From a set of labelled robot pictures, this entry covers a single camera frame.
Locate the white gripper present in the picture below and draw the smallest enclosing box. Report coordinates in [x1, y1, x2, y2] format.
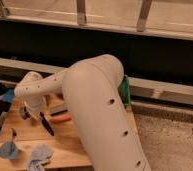
[20, 97, 45, 120]

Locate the black handled brush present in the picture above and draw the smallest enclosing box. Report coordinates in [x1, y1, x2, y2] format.
[41, 116, 54, 136]

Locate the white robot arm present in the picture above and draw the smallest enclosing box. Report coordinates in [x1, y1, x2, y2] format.
[14, 54, 151, 171]

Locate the grey sanding block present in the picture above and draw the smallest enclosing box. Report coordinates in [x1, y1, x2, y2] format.
[49, 103, 67, 115]

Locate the orange carrot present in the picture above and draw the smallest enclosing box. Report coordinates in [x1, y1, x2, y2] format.
[50, 114, 71, 124]

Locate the blue object beside table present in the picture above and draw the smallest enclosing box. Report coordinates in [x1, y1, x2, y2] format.
[0, 89, 14, 103]

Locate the light blue rag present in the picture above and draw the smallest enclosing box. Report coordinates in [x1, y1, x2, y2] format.
[27, 144, 54, 171]

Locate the blue round cloth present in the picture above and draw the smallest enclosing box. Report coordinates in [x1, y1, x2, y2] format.
[0, 129, 21, 160]

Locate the green plastic tray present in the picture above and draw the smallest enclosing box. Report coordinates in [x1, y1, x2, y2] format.
[118, 75, 131, 106]

